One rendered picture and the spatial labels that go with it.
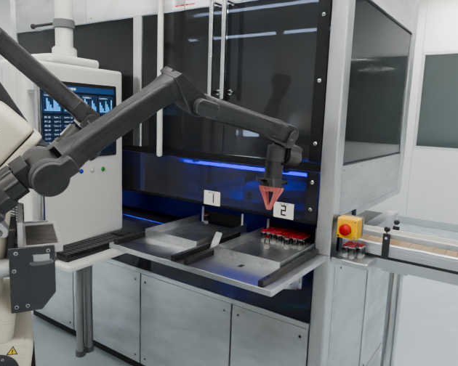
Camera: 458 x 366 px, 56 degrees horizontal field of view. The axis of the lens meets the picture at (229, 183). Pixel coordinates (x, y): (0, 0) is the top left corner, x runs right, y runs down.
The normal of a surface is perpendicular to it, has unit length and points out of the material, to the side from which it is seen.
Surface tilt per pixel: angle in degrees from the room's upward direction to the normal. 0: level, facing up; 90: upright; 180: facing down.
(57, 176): 107
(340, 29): 90
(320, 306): 90
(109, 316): 90
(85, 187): 90
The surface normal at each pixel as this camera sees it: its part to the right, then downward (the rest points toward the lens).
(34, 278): 0.43, 0.16
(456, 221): -0.57, 0.11
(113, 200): 0.85, 0.11
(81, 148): 0.67, 0.30
